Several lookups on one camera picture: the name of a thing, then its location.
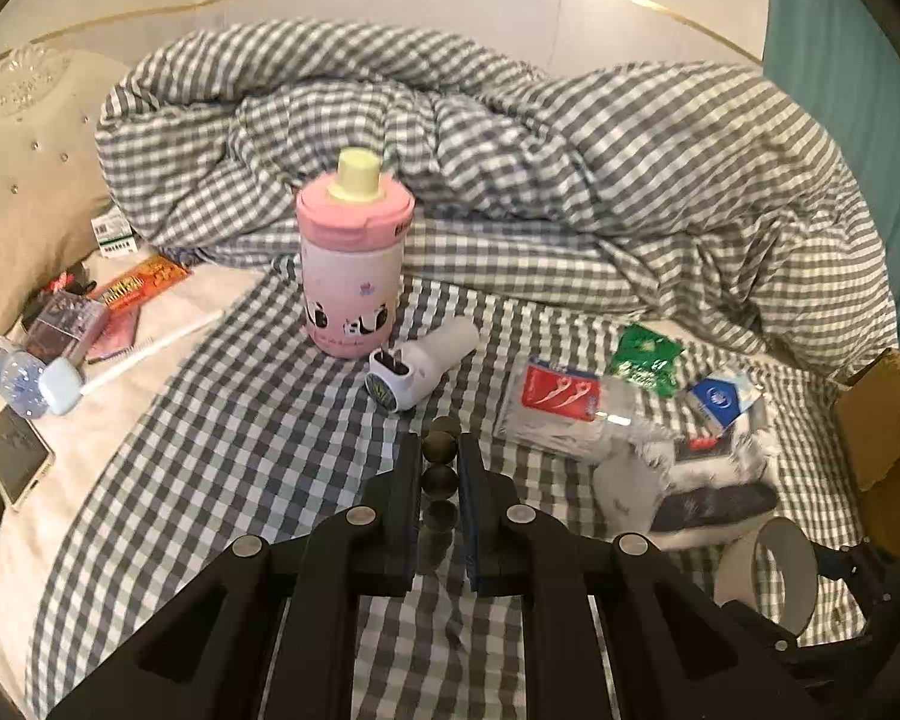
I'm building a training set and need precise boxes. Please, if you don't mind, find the cardboard box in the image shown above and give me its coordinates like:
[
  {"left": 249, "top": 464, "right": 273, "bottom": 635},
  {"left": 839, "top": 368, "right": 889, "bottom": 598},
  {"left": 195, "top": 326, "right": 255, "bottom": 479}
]
[{"left": 836, "top": 349, "right": 900, "bottom": 559}]

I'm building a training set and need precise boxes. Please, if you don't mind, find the clear water bottle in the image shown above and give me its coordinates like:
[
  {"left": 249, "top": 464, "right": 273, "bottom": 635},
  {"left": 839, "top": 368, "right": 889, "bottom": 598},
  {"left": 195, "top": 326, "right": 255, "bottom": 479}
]
[{"left": 0, "top": 337, "right": 48, "bottom": 419}]

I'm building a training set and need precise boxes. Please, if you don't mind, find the clear tape roll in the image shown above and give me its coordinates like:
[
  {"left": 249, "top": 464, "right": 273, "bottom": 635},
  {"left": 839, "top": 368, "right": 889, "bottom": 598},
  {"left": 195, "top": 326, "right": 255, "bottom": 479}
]
[{"left": 713, "top": 517, "right": 818, "bottom": 637}]

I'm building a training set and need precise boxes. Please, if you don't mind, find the blue tissue pack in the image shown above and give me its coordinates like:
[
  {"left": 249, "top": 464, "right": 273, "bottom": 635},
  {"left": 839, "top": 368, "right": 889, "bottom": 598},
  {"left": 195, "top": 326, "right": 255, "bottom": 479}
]
[{"left": 685, "top": 367, "right": 763, "bottom": 436}]

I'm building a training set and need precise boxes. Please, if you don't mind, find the green white small box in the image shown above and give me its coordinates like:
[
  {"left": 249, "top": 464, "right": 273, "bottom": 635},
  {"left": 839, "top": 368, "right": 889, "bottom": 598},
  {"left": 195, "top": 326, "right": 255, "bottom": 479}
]
[{"left": 91, "top": 208, "right": 137, "bottom": 259}]

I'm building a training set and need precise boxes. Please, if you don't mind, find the red white floss packet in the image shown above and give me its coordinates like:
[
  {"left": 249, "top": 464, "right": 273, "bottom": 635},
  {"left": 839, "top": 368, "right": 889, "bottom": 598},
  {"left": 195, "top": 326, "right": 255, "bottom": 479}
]
[{"left": 494, "top": 356, "right": 635, "bottom": 465}]

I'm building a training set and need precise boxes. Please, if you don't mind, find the pink bottle yellow cap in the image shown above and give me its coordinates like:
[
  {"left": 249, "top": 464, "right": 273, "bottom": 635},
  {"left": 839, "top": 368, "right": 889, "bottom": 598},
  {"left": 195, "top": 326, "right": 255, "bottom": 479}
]
[{"left": 295, "top": 146, "right": 416, "bottom": 359}]

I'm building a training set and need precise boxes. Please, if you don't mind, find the teal curtain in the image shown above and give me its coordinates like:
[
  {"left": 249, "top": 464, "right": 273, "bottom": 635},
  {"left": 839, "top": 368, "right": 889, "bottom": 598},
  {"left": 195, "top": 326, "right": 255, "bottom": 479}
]
[{"left": 764, "top": 0, "right": 900, "bottom": 341}]

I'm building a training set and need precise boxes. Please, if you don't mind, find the beige tufted headboard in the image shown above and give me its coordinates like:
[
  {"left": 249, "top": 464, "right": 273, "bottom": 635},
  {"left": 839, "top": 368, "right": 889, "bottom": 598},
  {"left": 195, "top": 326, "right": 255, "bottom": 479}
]
[{"left": 0, "top": 46, "right": 128, "bottom": 335}]

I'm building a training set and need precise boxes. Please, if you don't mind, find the floral black white pouch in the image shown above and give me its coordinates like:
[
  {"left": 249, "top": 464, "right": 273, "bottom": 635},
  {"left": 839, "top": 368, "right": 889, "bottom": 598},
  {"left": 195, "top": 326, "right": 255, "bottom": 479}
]
[{"left": 592, "top": 429, "right": 781, "bottom": 551}]

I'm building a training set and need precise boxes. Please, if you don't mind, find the green sachet packet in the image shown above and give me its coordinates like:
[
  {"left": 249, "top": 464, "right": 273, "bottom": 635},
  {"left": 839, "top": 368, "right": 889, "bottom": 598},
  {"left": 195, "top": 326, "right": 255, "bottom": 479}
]
[{"left": 608, "top": 323, "right": 683, "bottom": 398}]

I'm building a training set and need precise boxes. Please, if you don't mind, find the purple transparent case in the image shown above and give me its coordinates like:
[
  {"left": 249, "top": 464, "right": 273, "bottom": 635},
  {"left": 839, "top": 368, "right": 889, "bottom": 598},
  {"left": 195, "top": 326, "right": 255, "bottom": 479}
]
[{"left": 23, "top": 291, "right": 110, "bottom": 366}]

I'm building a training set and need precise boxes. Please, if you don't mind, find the orange snack packet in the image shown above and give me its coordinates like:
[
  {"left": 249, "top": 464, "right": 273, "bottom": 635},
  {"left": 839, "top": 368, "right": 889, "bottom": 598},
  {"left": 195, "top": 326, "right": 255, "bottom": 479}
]
[{"left": 92, "top": 254, "right": 190, "bottom": 316}]

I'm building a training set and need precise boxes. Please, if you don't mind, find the grey checked duvet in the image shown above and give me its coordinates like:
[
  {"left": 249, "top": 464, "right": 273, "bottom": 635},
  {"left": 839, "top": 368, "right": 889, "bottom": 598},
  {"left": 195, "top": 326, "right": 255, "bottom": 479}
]
[{"left": 95, "top": 20, "right": 898, "bottom": 380}]

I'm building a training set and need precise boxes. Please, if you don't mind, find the smartphone with gold edge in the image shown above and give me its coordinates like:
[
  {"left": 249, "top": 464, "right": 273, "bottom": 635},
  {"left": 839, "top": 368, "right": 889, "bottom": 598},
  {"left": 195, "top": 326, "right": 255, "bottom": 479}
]
[{"left": 0, "top": 406, "right": 55, "bottom": 511}]

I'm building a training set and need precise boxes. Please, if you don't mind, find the light blue small case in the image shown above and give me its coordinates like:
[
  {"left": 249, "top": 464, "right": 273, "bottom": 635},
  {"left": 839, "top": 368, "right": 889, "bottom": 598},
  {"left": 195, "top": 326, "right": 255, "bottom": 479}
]
[{"left": 38, "top": 358, "right": 84, "bottom": 416}]

